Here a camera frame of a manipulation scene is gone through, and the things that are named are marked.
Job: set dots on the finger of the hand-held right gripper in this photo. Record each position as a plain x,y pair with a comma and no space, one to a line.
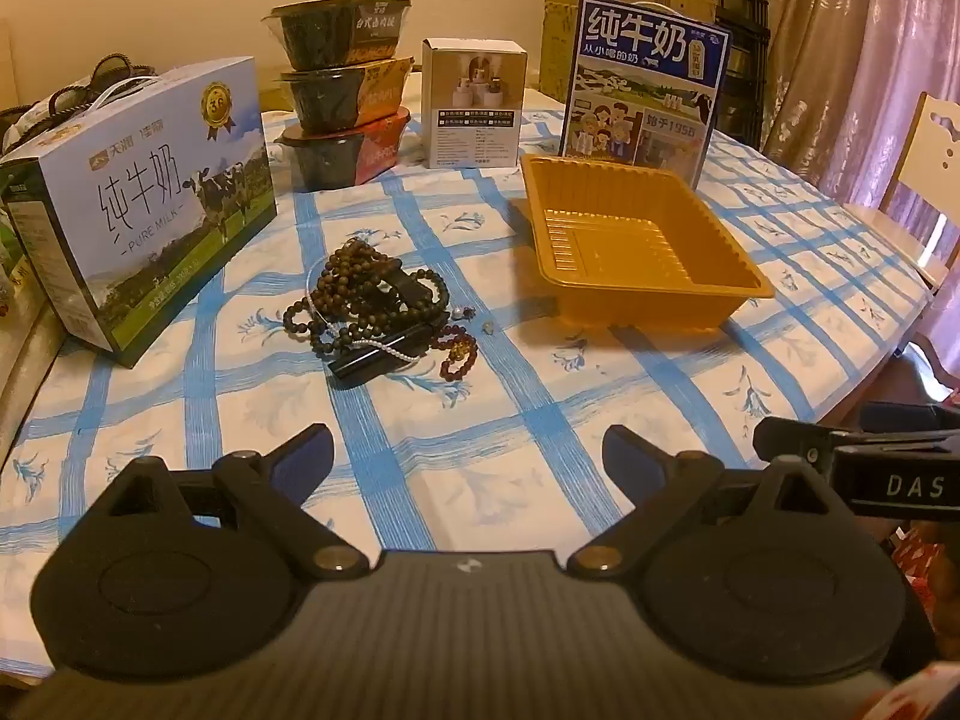
795,441

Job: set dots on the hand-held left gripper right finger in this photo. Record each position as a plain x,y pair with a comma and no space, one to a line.
634,459

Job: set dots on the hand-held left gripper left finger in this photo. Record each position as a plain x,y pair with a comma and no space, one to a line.
304,459

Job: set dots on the black bangle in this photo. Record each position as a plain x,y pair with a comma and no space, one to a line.
405,289

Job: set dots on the yellow plastic tray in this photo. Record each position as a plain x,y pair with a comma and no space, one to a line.
637,240

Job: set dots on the red patterned cloth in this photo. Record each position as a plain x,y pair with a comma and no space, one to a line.
922,555

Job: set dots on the blue checked tablecloth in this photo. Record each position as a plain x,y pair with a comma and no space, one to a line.
465,427

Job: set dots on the small purple charm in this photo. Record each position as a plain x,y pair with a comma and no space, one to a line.
460,313

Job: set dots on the light blue milk box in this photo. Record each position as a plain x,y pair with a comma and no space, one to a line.
150,210

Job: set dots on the cream wooden chair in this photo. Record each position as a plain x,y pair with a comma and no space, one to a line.
922,161

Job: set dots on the black and red meal bowl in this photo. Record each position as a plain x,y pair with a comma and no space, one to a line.
345,154

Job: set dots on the small white product box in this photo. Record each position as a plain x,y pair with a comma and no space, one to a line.
472,112

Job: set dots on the dark blue milk box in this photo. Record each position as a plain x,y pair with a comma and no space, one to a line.
645,75

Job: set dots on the pink patterned curtain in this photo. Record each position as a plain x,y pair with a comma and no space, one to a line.
847,30

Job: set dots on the open cardboard box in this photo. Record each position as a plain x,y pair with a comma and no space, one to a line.
559,37

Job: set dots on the black instant meal bowl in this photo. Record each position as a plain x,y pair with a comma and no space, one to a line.
337,30

